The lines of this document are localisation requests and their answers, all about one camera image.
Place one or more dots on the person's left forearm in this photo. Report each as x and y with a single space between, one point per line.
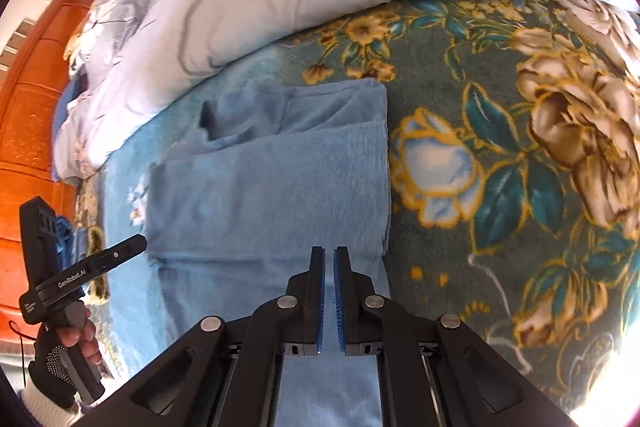
42 409

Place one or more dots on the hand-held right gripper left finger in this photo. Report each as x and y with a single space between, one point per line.
320 302

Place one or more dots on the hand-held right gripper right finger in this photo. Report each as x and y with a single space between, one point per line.
341 302

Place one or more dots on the blue fleece garment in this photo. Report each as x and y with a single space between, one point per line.
270 187

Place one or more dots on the teal floral blanket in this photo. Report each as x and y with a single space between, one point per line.
500 217

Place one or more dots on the person's left hand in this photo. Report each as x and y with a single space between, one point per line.
47 364

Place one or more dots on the wooden headboard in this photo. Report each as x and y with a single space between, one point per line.
30 132

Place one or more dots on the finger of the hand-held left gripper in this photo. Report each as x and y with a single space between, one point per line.
125 249

